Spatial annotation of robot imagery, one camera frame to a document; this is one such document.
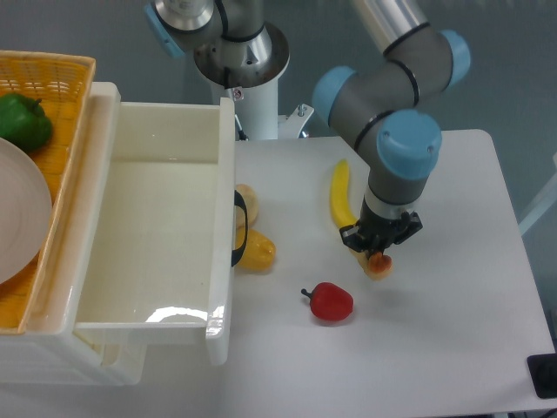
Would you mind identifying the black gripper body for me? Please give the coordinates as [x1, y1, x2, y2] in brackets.
[358, 204, 400, 246]

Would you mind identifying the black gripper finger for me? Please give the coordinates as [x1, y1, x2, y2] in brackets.
[382, 212, 423, 252]
[339, 224, 369, 253]

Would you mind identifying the golden square bread loaf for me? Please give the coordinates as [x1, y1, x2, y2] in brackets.
[349, 249, 393, 281]

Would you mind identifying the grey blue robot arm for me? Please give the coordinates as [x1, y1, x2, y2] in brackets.
[144, 1, 471, 256]

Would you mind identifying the yellow banana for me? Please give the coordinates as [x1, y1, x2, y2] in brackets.
[329, 159, 358, 228]

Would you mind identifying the red bell pepper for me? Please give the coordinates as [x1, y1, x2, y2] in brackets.
[300, 282, 354, 322]

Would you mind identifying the black device at edge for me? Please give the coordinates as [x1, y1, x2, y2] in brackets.
[527, 353, 557, 399]

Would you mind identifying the white plastic drawer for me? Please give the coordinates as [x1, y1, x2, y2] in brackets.
[75, 98, 235, 366]

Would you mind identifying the pale pink plate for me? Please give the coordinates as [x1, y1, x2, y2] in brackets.
[1, 139, 52, 283]

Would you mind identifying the orange woven basket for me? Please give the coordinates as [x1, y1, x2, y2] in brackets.
[1, 50, 97, 335]

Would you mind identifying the white plastic drawer cabinet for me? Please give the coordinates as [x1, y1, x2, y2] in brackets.
[1, 82, 146, 386]

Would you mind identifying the green bell pepper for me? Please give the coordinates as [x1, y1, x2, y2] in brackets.
[1, 93, 53, 153]

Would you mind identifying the black drawer handle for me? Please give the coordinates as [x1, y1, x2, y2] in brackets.
[231, 189, 251, 267]

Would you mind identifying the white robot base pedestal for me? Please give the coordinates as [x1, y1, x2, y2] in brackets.
[193, 22, 315, 141]

